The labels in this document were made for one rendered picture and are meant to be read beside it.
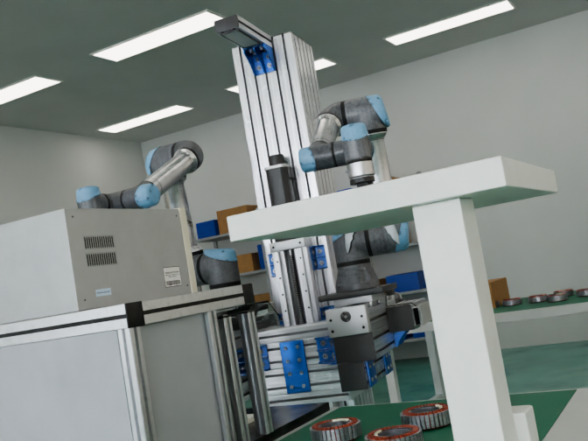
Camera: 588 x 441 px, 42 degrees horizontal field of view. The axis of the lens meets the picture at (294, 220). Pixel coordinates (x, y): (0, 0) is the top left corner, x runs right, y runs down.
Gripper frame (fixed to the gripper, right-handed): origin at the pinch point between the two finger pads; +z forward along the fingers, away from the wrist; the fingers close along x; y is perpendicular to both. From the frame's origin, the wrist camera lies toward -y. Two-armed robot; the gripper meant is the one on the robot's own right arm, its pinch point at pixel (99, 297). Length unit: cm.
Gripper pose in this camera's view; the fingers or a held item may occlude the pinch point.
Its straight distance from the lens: 247.1
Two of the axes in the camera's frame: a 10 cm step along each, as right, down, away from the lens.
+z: 1.7, 9.8, -0.7
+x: -9.2, 1.8, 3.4
